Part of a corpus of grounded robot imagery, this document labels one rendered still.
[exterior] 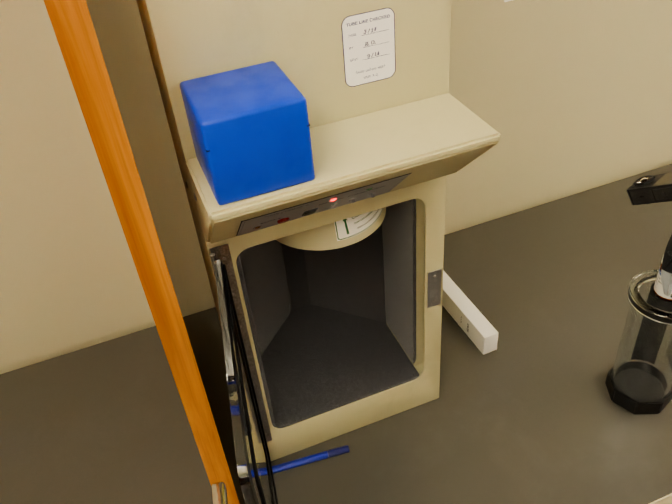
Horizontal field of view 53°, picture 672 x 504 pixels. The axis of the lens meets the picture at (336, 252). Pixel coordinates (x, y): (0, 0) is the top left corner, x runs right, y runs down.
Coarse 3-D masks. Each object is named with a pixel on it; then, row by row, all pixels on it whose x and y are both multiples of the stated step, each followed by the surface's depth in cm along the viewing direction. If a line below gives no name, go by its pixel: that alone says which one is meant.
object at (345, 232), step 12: (360, 216) 90; (372, 216) 91; (384, 216) 94; (324, 228) 88; (336, 228) 88; (348, 228) 89; (360, 228) 90; (372, 228) 91; (288, 240) 90; (300, 240) 89; (312, 240) 89; (324, 240) 89; (336, 240) 89; (348, 240) 89; (360, 240) 90
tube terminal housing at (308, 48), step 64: (192, 0) 63; (256, 0) 65; (320, 0) 68; (384, 0) 70; (448, 0) 73; (192, 64) 67; (256, 64) 69; (320, 64) 72; (448, 64) 78; (192, 192) 76
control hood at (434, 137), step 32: (448, 96) 79; (320, 128) 75; (352, 128) 75; (384, 128) 74; (416, 128) 74; (448, 128) 73; (480, 128) 72; (192, 160) 72; (320, 160) 70; (352, 160) 69; (384, 160) 69; (416, 160) 69; (448, 160) 73; (288, 192) 66; (320, 192) 67; (224, 224) 67
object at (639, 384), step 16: (656, 272) 103; (640, 288) 103; (640, 304) 98; (656, 304) 106; (640, 320) 100; (656, 320) 97; (624, 336) 106; (640, 336) 101; (656, 336) 99; (624, 352) 106; (640, 352) 103; (656, 352) 101; (624, 368) 107; (640, 368) 104; (656, 368) 103; (624, 384) 109; (640, 384) 106; (656, 384) 105; (640, 400) 108; (656, 400) 108
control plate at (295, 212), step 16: (400, 176) 73; (352, 192) 72; (368, 192) 76; (384, 192) 80; (288, 208) 70; (304, 208) 73; (320, 208) 76; (240, 224) 70; (256, 224) 73; (272, 224) 76
